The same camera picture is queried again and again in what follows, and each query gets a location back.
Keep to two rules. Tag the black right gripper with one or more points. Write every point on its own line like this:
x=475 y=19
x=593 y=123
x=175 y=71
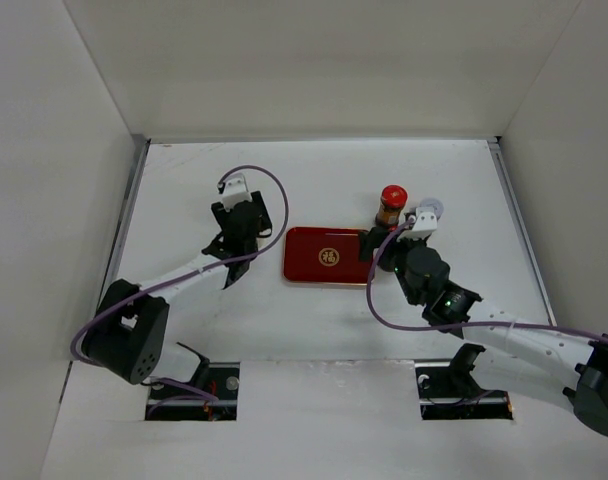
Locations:
x=370 y=241

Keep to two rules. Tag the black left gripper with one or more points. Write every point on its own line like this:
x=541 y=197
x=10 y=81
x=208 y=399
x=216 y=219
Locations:
x=222 y=213

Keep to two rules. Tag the short red-lid chili jar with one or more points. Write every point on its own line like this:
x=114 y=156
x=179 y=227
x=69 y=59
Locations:
x=386 y=261

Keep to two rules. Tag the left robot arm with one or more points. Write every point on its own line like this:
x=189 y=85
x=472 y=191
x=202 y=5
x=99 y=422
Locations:
x=130 y=338

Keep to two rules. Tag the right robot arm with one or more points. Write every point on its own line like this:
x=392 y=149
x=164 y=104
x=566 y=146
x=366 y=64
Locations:
x=561 y=366

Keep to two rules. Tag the tall red-lid sauce jar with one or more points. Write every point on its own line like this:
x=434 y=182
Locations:
x=393 y=199

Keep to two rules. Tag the red lacquer tray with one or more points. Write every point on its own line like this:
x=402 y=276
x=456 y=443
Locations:
x=324 y=255

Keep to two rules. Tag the white-lid jar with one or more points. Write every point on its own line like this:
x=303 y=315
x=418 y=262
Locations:
x=435 y=204

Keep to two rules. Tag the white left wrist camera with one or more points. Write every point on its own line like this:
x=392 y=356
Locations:
x=233 y=190

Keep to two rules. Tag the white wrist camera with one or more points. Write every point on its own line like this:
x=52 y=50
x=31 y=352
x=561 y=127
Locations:
x=233 y=190
x=423 y=223

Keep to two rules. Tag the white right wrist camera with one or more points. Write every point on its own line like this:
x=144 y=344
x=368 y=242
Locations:
x=423 y=223

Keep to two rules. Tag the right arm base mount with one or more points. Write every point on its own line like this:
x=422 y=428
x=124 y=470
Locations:
x=448 y=392

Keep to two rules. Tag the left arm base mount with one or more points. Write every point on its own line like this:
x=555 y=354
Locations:
x=187 y=386

